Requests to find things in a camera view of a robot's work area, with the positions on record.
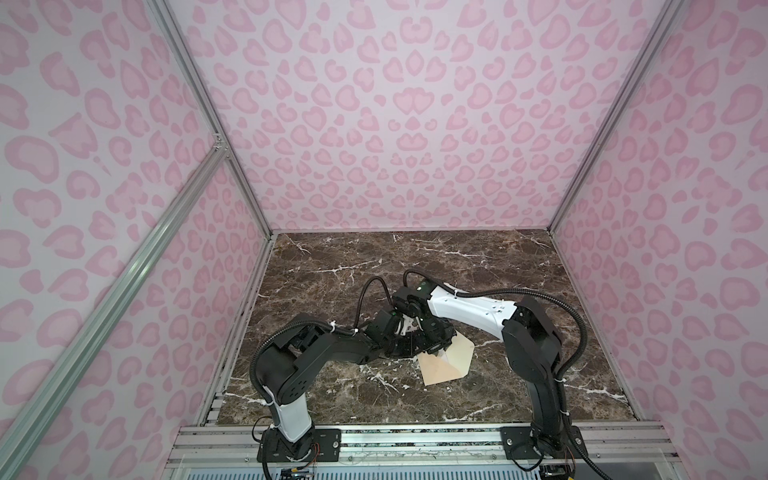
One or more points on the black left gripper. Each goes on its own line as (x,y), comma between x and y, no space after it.
(410,351)

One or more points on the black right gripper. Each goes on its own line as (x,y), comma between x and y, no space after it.
(442,344)

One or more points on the peach paper envelope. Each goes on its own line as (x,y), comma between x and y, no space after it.
(448,364)

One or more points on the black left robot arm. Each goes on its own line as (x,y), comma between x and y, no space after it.
(286,365)

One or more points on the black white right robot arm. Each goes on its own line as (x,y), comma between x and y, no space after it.
(532,343)

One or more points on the left diagonal aluminium strut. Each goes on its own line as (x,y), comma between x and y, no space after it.
(38,414)

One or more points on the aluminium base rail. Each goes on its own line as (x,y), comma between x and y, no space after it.
(623,450)

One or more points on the right corner aluminium post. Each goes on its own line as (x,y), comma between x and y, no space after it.
(666,22)

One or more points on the corner aluminium post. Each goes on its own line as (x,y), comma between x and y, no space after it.
(165,18)
(666,22)

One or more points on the left corner aluminium post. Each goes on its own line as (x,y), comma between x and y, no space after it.
(165,18)

